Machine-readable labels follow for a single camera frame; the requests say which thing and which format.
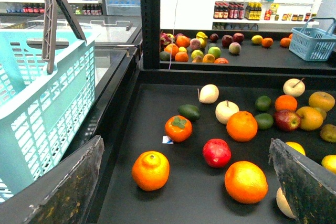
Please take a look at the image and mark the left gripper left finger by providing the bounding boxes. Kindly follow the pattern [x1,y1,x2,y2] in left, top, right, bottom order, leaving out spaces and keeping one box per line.
[23,135,104,223]

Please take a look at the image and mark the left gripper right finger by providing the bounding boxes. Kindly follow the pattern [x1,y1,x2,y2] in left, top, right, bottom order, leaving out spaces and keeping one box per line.
[269,138,335,223]

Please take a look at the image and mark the yellow lemon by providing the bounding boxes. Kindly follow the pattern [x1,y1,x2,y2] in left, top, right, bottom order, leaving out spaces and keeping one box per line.
[286,141,306,156]

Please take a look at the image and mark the turquoise plastic shopping basket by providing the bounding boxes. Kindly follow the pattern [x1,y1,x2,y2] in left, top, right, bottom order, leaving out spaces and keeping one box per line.
[1,29,99,201]

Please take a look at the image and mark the grey basket handle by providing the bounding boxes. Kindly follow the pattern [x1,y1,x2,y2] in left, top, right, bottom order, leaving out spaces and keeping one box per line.
[41,0,86,74]

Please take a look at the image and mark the red apple on shelf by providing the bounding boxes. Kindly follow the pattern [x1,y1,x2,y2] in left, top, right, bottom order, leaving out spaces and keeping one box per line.
[274,110,301,132]

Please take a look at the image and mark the far lemon on shelf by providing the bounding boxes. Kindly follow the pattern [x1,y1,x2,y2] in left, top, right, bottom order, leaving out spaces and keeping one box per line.
[251,35,263,45]

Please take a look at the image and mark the far peach on shelf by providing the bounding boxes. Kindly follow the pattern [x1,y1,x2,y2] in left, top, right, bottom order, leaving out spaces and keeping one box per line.
[228,42,241,55]

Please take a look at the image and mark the peach fruit front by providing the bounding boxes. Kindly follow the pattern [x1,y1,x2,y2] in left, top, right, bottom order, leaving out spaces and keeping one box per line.
[276,187,296,219]

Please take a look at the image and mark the brown kiwi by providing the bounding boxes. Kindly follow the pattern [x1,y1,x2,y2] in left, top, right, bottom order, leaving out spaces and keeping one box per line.
[320,124,336,143]

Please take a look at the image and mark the large orange front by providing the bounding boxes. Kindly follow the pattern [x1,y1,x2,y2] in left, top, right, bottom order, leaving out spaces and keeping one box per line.
[224,161,268,204]

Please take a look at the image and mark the yellow apple front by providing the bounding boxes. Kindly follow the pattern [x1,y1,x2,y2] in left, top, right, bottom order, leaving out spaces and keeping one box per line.
[296,106,323,131]

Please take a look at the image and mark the yellow apple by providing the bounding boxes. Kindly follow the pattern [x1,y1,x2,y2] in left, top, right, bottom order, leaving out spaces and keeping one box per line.
[308,91,335,112]
[296,106,323,131]

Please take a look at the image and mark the green lime lower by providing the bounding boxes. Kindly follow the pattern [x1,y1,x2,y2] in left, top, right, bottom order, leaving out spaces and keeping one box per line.
[255,113,274,130]

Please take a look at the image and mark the green lime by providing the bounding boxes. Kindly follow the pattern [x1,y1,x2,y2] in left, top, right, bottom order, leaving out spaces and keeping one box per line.
[255,95,272,112]
[255,113,274,130]

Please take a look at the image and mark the bumpy orange tangerine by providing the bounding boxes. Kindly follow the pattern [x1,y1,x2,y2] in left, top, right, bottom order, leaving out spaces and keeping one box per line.
[131,151,170,191]

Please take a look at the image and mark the small orange back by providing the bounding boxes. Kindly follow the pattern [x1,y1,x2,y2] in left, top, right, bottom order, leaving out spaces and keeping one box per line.
[275,94,298,111]

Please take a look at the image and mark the yellow apple back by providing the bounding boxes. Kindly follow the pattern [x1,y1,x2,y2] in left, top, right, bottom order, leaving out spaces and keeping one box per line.
[308,91,335,112]

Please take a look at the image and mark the round orange middle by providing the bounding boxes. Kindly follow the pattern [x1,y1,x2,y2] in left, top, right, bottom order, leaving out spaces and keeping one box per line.
[226,111,258,142]

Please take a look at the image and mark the green lime upper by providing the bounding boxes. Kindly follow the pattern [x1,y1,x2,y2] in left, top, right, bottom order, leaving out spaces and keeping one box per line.
[255,95,272,112]

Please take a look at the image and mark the red pomegranate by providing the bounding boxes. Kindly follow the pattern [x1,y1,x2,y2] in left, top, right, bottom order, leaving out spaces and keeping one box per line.
[202,138,232,168]

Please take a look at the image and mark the white pear with stem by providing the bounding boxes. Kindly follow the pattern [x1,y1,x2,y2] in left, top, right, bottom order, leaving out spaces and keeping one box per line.
[282,78,306,98]

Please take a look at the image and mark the white price label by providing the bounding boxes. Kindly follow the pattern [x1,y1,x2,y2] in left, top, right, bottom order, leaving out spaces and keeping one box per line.
[162,135,174,144]

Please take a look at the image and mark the white pear front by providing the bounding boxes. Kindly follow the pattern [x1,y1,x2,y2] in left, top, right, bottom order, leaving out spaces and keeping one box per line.
[215,100,239,125]

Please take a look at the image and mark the orange persimmon green calyx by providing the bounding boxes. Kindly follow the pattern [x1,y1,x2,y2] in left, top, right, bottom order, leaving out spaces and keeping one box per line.
[164,115,193,143]

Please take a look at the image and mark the white pear tilted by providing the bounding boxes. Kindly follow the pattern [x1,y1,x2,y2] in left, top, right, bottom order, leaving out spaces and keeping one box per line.
[197,84,219,104]

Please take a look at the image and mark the dark green avocado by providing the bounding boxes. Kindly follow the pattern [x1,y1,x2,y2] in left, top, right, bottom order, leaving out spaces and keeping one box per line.
[177,104,201,122]

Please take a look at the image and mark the small blue basket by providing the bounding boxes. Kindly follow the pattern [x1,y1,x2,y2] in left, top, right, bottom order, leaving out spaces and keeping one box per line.
[289,17,335,61]

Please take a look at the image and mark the far orange right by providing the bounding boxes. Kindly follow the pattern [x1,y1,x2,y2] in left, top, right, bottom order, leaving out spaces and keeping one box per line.
[261,37,274,48]

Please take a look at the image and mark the far red apple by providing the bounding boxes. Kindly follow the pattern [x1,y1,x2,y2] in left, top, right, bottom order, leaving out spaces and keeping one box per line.
[233,33,245,44]

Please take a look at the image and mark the far dark apple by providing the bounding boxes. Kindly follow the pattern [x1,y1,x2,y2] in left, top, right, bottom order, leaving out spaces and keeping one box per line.
[222,35,233,48]

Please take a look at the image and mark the black shelf upright post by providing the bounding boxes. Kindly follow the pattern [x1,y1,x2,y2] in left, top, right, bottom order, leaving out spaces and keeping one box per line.
[141,0,160,69]

